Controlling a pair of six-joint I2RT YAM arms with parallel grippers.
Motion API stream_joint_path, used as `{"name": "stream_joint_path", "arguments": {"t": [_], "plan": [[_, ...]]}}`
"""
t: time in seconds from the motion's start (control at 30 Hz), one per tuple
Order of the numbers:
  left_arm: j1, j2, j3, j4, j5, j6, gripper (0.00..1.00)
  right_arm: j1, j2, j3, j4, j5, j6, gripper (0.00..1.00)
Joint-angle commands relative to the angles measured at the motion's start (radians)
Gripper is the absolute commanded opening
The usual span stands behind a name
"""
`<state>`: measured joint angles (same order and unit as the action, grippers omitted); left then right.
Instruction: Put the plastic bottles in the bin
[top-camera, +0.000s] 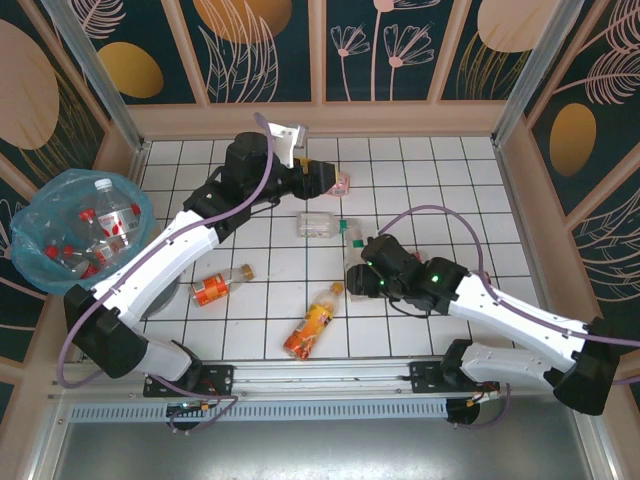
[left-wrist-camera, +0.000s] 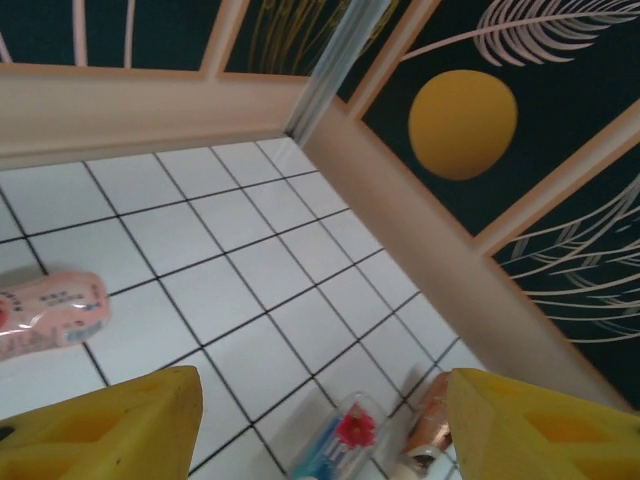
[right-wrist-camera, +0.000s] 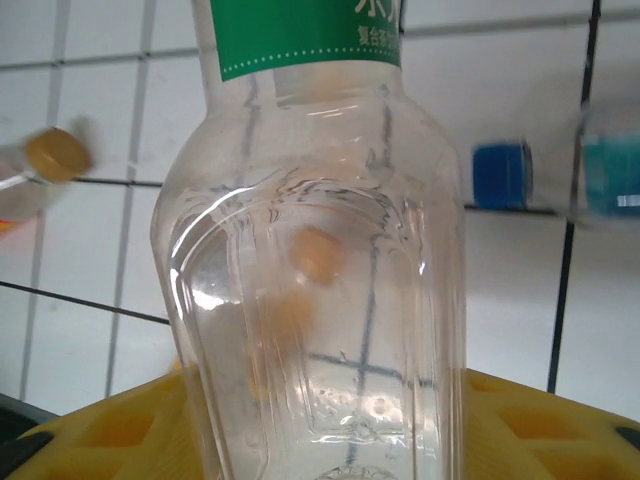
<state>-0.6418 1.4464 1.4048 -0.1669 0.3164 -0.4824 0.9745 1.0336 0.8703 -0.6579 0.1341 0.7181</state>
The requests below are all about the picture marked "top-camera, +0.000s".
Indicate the pink label plastic bottle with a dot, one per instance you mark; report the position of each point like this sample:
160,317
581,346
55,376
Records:
340,185

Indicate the whitish bottle with green cap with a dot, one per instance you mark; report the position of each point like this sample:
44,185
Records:
315,224

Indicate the orange juice plastic bottle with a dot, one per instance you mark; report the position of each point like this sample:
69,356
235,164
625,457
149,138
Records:
312,325

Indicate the orange label clear bottle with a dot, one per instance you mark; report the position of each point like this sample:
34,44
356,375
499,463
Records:
210,292

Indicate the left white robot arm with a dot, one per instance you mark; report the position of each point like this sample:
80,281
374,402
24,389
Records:
150,270

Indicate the grey metal bin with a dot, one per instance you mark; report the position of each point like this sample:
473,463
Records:
162,300

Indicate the blue plastic bin liner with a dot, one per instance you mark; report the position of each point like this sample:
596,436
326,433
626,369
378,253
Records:
27,240

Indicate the grey sheet metal base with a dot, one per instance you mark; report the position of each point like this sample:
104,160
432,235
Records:
350,450

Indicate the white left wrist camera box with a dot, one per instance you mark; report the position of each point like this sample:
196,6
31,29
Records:
287,140

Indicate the aluminium table edge rail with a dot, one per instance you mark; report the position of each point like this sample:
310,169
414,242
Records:
530,250
141,157

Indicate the wall panel with pink flowers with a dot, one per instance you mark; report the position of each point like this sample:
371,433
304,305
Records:
360,75

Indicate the wall panel with orange circle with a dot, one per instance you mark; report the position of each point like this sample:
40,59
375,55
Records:
295,60

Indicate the wall panel with golden oval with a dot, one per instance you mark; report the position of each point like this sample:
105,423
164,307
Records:
572,140
150,25

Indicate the aluminium corner post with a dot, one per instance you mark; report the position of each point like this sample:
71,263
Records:
534,75
97,75

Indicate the wall panel with pink leaves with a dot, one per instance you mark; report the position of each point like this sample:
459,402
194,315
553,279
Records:
615,250

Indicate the wall panel with large pale disc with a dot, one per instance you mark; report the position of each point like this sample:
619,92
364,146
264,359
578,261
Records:
30,90

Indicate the wall panel with pale circle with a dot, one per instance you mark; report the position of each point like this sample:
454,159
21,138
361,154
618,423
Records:
505,25

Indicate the dark wall panel pink lines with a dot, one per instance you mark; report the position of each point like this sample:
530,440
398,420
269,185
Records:
15,320

